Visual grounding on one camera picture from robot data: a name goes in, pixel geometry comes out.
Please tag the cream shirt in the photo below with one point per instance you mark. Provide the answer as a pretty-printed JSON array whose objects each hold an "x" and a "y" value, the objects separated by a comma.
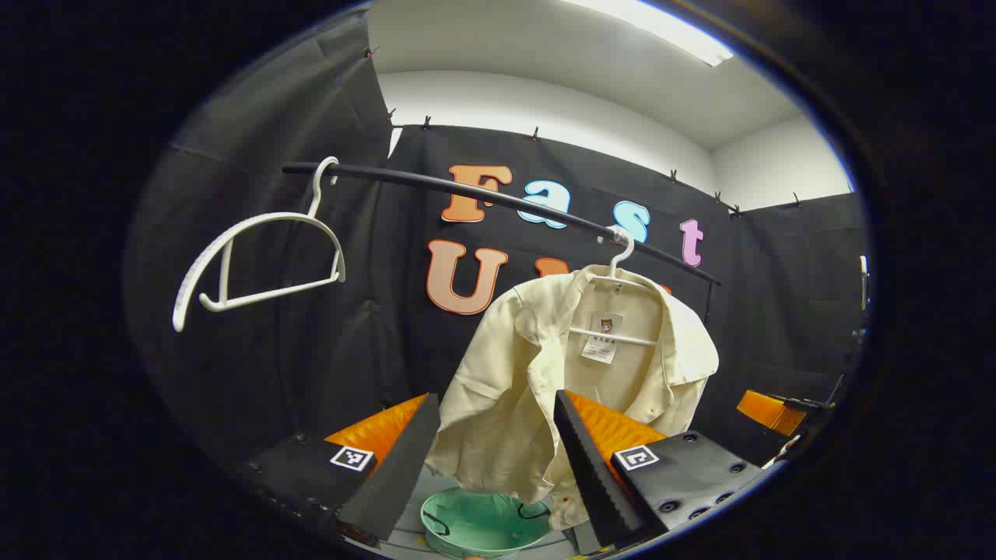
[{"x": 498, "y": 389}]

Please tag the white clothes hanger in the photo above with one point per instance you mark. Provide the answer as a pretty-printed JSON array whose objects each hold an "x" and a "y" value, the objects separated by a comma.
[
  {"x": 226, "y": 272},
  {"x": 642, "y": 340}
]

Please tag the ceiling light panel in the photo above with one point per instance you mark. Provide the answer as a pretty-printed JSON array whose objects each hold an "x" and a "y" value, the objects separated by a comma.
[{"x": 669, "y": 27}]

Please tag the black backdrop cloth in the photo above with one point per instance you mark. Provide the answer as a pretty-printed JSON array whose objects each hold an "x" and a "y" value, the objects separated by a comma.
[{"x": 778, "y": 311}]

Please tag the green laundry hamper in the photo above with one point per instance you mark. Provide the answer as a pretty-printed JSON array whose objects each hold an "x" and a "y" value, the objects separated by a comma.
[{"x": 482, "y": 525}]

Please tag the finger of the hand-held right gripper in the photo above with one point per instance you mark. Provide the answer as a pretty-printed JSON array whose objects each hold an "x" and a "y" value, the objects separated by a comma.
[{"x": 770, "y": 411}]

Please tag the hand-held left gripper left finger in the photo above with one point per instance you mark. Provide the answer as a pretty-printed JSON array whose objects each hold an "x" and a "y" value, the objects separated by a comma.
[{"x": 397, "y": 474}]

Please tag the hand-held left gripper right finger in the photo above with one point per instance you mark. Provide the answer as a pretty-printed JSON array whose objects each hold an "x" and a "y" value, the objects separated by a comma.
[{"x": 591, "y": 474}]

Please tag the row of black backdrop clips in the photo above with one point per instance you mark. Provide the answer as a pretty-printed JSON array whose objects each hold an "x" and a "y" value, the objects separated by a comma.
[{"x": 534, "y": 134}]

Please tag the black clothes rack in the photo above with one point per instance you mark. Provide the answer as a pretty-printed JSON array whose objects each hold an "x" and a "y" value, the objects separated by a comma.
[{"x": 436, "y": 181}]

